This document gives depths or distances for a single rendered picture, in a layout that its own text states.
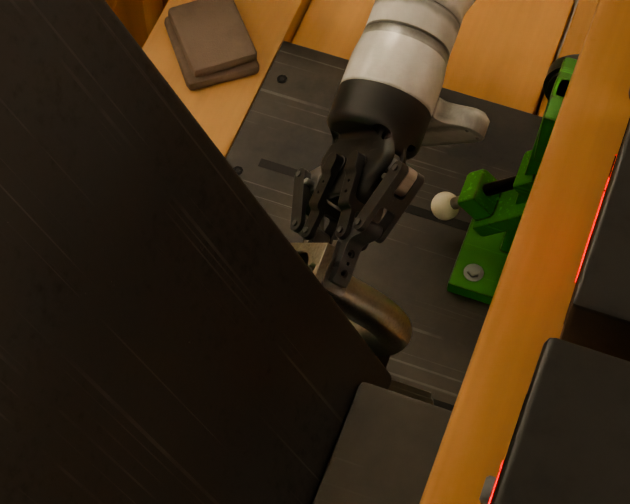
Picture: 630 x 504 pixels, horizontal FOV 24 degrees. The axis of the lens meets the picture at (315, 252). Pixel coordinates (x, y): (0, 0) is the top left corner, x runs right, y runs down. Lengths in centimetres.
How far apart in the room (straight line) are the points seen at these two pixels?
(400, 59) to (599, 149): 39
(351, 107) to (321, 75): 46
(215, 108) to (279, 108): 7
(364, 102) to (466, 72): 51
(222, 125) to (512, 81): 32
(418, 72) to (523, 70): 51
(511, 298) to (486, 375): 4
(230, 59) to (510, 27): 32
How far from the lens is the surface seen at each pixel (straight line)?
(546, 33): 164
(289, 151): 150
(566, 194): 71
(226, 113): 153
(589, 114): 74
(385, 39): 111
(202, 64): 153
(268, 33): 159
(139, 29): 204
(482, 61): 160
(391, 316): 111
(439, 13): 113
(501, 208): 137
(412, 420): 98
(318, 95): 154
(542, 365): 58
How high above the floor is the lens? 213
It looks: 59 degrees down
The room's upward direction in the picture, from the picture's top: straight up
